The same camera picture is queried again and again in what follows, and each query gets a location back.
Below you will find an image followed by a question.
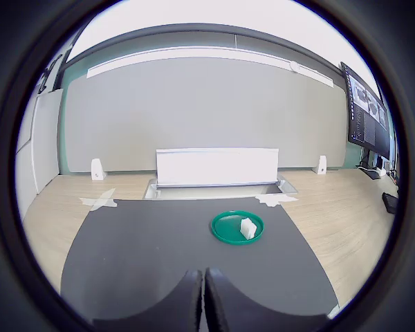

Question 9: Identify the white tape cross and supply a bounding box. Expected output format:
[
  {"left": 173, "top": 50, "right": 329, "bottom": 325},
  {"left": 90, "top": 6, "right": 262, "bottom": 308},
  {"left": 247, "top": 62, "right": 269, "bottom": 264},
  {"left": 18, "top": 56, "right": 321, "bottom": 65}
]
[
  {"left": 78, "top": 187, "right": 118, "bottom": 211},
  {"left": 255, "top": 193, "right": 299, "bottom": 208}
]

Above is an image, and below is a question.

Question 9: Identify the black computer monitor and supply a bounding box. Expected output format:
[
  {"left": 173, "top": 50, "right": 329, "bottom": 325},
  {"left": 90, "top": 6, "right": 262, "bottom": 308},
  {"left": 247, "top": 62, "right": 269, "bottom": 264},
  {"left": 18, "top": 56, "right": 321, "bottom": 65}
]
[{"left": 340, "top": 61, "right": 391, "bottom": 160}]

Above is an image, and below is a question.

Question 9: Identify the white side panel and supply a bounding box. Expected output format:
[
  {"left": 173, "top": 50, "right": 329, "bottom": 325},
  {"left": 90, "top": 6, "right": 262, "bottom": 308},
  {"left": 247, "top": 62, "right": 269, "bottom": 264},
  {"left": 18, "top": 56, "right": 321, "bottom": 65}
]
[{"left": 16, "top": 88, "right": 64, "bottom": 208}]

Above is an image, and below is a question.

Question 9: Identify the black keyboard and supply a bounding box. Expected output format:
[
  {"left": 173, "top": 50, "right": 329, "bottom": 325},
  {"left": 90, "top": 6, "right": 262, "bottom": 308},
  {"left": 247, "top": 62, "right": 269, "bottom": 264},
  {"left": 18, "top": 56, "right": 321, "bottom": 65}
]
[{"left": 382, "top": 192, "right": 400, "bottom": 214}]

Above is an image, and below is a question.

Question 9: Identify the small white plastic terminal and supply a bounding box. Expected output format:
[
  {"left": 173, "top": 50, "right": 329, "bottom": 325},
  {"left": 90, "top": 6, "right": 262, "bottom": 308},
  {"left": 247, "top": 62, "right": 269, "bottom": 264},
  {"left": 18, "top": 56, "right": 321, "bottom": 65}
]
[{"left": 239, "top": 217, "right": 257, "bottom": 240}]

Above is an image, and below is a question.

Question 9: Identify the dark grey table mat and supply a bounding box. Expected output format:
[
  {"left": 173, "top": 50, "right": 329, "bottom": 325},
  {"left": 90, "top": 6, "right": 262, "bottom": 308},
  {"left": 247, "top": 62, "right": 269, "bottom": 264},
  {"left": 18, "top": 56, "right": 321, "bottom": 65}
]
[{"left": 59, "top": 197, "right": 340, "bottom": 317}]

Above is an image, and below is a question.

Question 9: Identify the silver cable duct with flap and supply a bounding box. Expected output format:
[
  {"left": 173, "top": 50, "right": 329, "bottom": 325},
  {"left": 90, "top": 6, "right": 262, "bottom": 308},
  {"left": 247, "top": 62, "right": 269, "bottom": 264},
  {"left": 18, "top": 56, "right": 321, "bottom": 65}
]
[{"left": 142, "top": 147, "right": 298, "bottom": 201}]

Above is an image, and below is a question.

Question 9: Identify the small white partition bracket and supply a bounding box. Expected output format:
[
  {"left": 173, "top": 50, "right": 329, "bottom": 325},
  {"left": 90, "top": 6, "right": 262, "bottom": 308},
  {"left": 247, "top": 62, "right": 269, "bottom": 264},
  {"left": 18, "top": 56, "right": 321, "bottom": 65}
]
[
  {"left": 313, "top": 155, "right": 328, "bottom": 175},
  {"left": 91, "top": 158, "right": 107, "bottom": 182}
]

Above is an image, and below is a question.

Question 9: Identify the grey partition panel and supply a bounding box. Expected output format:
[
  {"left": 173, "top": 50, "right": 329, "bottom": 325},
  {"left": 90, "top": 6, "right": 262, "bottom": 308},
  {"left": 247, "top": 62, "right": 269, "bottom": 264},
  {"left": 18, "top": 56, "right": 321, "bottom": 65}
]
[{"left": 57, "top": 55, "right": 349, "bottom": 176}]

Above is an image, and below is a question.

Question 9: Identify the round green lid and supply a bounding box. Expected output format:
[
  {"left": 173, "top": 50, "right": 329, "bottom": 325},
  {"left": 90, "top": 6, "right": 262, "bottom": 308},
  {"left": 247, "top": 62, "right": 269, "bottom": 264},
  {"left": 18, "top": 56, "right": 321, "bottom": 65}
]
[{"left": 211, "top": 210, "right": 265, "bottom": 246}]

